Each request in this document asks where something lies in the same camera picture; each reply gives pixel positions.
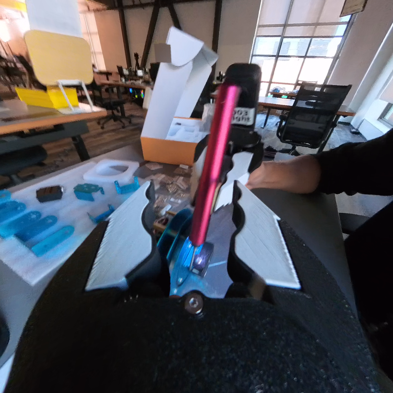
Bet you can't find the person's black upper body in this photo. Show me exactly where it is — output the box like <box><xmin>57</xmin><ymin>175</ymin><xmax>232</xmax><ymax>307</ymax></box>
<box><xmin>338</xmin><ymin>200</ymin><xmax>393</xmax><ymax>383</ymax></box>

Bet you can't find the wood-edged grey desk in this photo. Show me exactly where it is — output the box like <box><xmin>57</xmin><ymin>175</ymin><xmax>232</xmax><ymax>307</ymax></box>
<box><xmin>0</xmin><ymin>98</ymin><xmax>108</xmax><ymax>160</ymax></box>
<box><xmin>258</xmin><ymin>97</ymin><xmax>357</xmax><ymax>117</ymax></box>

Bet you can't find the group of blue metal brackets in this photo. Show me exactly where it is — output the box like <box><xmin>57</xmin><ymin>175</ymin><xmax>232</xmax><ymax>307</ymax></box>
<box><xmin>0</xmin><ymin>176</ymin><xmax>140</xmax><ymax>258</ymax></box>

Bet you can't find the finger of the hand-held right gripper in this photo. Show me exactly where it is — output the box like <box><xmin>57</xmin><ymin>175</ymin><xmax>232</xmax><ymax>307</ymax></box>
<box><xmin>190</xmin><ymin>150</ymin><xmax>207</xmax><ymax>207</ymax></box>
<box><xmin>214</xmin><ymin>152</ymin><xmax>255</xmax><ymax>212</ymax></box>

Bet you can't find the white wire stand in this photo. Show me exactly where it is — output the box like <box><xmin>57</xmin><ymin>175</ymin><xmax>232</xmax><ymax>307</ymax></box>
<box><xmin>57</xmin><ymin>79</ymin><xmax>94</xmax><ymax>113</ymax></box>

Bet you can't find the person's right hand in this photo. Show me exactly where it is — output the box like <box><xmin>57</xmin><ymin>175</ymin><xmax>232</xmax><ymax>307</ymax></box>
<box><xmin>245</xmin><ymin>157</ymin><xmax>290</xmax><ymax>193</ymax></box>

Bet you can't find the large grid window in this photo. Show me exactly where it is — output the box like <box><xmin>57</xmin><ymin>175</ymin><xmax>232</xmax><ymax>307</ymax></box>
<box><xmin>250</xmin><ymin>0</ymin><xmax>352</xmax><ymax>93</ymax></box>

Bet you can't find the red electric screwdriver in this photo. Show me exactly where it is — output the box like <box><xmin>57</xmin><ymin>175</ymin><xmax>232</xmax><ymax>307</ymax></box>
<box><xmin>188</xmin><ymin>84</ymin><xmax>241</xmax><ymax>269</ymax></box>

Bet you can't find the gold rounded board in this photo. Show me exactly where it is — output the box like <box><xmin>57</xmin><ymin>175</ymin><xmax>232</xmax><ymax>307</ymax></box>
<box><xmin>24</xmin><ymin>30</ymin><xmax>94</xmax><ymax>86</ymax></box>

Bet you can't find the black servo motor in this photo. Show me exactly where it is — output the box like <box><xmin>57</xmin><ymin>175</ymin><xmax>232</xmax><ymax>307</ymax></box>
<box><xmin>36</xmin><ymin>185</ymin><xmax>64</xmax><ymax>203</ymax></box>

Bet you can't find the blank white card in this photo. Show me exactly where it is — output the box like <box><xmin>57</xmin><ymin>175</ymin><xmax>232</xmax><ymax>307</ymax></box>
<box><xmin>25</xmin><ymin>0</ymin><xmax>83</xmax><ymax>38</ymax></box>

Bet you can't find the black mesh office chair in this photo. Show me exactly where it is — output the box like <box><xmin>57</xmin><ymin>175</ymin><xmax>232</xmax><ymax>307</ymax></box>
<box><xmin>276</xmin><ymin>81</ymin><xmax>352</xmax><ymax>155</ymax></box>

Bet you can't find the person's right forearm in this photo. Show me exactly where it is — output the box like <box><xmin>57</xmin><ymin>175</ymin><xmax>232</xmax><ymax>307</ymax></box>
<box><xmin>287</xmin><ymin>129</ymin><xmax>393</xmax><ymax>197</ymax></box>

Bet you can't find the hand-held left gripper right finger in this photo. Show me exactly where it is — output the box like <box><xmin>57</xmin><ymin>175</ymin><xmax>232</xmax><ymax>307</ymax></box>
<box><xmin>227</xmin><ymin>181</ymin><xmax>302</xmax><ymax>301</ymax></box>

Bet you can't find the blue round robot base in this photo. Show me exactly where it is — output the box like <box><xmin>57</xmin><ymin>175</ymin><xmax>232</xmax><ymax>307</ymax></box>
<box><xmin>157</xmin><ymin>209</ymin><xmax>215</xmax><ymax>297</ymax></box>

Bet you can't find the white and orange open box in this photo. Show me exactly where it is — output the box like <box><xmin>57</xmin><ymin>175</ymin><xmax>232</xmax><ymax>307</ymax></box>
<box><xmin>140</xmin><ymin>26</ymin><xmax>219</xmax><ymax>166</ymax></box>

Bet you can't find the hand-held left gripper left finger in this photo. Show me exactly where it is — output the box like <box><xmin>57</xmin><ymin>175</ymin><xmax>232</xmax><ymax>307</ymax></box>
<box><xmin>85</xmin><ymin>181</ymin><xmax>170</xmax><ymax>296</ymax></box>

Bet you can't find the yellow plastic bin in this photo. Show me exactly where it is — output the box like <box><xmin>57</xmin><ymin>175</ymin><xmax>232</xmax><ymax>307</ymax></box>
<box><xmin>15</xmin><ymin>87</ymin><xmax>79</xmax><ymax>109</ymax></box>

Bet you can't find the white foam insert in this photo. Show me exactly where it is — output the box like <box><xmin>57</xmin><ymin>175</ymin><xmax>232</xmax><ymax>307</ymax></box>
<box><xmin>84</xmin><ymin>159</ymin><xmax>140</xmax><ymax>185</ymax></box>

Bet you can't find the white foam sheet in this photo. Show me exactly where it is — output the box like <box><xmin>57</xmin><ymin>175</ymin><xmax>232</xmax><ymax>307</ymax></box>
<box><xmin>0</xmin><ymin>158</ymin><xmax>142</xmax><ymax>286</ymax></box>

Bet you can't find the pile of small parts bags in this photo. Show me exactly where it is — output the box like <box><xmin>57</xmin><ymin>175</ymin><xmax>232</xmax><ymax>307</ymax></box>
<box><xmin>144</xmin><ymin>161</ymin><xmax>198</xmax><ymax>215</ymax></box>

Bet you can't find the wooden framed board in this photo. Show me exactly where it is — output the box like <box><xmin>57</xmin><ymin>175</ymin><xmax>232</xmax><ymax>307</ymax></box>
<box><xmin>339</xmin><ymin>0</ymin><xmax>369</xmax><ymax>17</ymax></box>

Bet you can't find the grey bubble wrap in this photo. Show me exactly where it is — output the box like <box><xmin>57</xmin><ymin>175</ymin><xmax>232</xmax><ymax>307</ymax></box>
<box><xmin>201</xmin><ymin>103</ymin><xmax>221</xmax><ymax>136</ymax></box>

